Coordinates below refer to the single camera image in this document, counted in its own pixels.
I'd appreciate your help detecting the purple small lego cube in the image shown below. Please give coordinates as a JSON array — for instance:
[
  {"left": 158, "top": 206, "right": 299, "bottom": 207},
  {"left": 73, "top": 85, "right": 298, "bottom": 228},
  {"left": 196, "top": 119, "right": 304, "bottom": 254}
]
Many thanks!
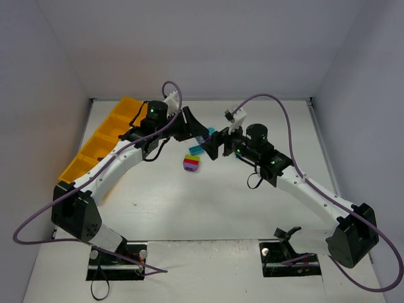
[{"left": 195, "top": 134, "right": 211, "bottom": 145}]

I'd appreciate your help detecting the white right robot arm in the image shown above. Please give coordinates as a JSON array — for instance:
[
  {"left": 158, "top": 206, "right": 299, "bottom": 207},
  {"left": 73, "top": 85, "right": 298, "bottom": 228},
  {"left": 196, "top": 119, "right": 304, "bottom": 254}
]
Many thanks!
[{"left": 202, "top": 124, "right": 379, "bottom": 268}]

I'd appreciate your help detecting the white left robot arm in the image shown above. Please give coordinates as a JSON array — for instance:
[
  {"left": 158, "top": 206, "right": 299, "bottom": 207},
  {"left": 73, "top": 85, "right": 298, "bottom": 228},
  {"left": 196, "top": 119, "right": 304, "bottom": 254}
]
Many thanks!
[{"left": 51, "top": 100, "right": 209, "bottom": 254}]

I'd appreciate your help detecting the teal flat lego brick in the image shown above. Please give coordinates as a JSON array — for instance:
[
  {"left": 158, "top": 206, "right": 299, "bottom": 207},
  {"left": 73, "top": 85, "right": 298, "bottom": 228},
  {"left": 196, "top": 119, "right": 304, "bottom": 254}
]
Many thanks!
[{"left": 189, "top": 145, "right": 205, "bottom": 156}]

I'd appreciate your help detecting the striped lego stack purple base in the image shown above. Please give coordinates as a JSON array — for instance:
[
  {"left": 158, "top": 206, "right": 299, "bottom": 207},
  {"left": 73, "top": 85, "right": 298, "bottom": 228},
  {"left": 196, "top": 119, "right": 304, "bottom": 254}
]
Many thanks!
[{"left": 182, "top": 155, "right": 200, "bottom": 172}]

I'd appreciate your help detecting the yellow divided plastic tray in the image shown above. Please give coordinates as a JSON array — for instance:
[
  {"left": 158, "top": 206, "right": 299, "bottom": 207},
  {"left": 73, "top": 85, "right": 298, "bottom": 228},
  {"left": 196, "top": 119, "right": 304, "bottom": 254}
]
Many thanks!
[{"left": 59, "top": 97, "right": 147, "bottom": 184}]

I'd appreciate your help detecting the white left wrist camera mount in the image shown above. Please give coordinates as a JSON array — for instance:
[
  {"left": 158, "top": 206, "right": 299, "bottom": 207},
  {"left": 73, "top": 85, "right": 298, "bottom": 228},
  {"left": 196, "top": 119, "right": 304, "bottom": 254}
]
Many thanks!
[{"left": 163, "top": 91, "right": 179, "bottom": 116}]

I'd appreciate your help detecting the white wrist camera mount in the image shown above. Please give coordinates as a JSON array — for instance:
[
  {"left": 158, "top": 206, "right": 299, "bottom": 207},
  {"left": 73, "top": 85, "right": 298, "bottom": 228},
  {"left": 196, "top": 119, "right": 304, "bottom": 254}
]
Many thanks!
[
  {"left": 225, "top": 107, "right": 247, "bottom": 134},
  {"left": 163, "top": 91, "right": 179, "bottom": 116}
]

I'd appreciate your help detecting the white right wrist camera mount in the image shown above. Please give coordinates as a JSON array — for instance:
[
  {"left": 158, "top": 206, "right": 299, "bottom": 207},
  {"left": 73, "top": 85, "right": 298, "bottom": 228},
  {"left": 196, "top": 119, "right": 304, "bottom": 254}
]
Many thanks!
[{"left": 225, "top": 107, "right": 247, "bottom": 134}]

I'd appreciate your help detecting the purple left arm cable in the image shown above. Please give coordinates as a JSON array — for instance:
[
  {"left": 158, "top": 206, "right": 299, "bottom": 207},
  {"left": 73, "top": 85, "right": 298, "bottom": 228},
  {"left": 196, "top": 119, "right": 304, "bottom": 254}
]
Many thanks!
[{"left": 12, "top": 81, "right": 183, "bottom": 278}]

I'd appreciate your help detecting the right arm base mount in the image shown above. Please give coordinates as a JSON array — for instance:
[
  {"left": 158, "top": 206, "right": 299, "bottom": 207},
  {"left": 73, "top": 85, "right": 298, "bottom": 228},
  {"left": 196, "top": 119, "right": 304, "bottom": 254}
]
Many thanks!
[{"left": 259, "top": 241, "right": 322, "bottom": 278}]

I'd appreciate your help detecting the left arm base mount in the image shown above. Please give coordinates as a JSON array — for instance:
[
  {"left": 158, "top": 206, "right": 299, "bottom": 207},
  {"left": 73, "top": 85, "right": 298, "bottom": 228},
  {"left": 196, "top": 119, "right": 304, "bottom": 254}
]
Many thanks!
[{"left": 86, "top": 248, "right": 145, "bottom": 282}]

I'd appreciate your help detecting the black loop cable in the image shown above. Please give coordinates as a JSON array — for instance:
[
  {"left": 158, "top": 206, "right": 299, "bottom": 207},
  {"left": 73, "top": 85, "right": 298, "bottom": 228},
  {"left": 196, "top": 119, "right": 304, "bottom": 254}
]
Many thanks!
[{"left": 90, "top": 264, "right": 111, "bottom": 300}]

